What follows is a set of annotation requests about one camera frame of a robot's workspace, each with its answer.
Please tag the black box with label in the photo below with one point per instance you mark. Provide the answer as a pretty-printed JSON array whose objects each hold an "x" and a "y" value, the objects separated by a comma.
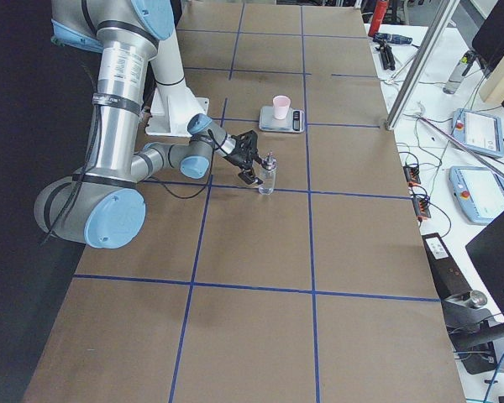
[{"x": 447, "y": 276}]

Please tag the near blue teach pendant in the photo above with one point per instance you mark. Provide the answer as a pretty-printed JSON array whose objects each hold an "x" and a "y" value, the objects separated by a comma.
[{"x": 479, "y": 192}]

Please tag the silver digital kitchen scale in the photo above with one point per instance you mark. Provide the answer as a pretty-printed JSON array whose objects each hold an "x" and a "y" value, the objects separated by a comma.
[{"x": 293, "y": 122}]

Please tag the aluminium frame post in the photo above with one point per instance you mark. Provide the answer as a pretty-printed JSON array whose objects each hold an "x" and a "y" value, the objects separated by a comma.
[{"x": 441, "y": 20}]

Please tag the blue teach pendant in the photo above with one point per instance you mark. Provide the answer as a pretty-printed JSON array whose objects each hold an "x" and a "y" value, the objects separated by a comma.
[
  {"x": 479, "y": 132},
  {"x": 479, "y": 192}
]

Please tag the black monitor near edge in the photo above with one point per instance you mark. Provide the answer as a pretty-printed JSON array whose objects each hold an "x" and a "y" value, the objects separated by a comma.
[{"x": 486, "y": 252}]

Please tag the orange black connector strip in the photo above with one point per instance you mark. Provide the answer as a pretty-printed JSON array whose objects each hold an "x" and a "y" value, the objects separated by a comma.
[{"x": 419, "y": 195}]

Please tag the black folded tripod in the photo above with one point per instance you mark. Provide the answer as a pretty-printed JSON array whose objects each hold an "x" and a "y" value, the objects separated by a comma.
[{"x": 387, "y": 58}]

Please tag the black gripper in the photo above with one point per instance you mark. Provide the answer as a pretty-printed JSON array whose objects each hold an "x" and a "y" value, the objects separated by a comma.
[{"x": 238, "y": 158}]

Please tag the far blue teach pendant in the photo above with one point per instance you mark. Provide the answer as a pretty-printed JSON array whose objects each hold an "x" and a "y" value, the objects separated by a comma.
[{"x": 479, "y": 132}]

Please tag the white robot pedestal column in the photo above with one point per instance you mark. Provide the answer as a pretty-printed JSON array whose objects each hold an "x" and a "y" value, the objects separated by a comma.
[{"x": 174, "y": 104}]

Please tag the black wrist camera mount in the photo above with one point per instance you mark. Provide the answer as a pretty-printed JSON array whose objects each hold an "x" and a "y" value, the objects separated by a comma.
[{"x": 248, "y": 140}]

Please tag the pink plastic cup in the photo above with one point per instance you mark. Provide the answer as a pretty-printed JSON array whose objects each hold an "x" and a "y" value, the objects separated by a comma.
[{"x": 281, "y": 105}]

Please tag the blue plaid folded umbrella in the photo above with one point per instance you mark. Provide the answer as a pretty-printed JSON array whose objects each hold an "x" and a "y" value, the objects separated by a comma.
[{"x": 392, "y": 38}]

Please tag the clear glass sauce bottle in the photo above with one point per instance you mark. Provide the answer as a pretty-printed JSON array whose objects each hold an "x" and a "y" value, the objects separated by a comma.
[{"x": 268, "y": 174}]

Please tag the clear plastic drink bottle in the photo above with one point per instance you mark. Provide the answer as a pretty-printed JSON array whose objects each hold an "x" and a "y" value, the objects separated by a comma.
[{"x": 460, "y": 72}]

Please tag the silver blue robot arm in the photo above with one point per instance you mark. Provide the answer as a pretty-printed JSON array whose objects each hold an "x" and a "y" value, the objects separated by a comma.
[{"x": 99, "y": 205}]

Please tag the black monitor far corner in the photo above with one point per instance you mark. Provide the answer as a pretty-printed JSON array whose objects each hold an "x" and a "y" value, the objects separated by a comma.
[{"x": 488, "y": 42}]

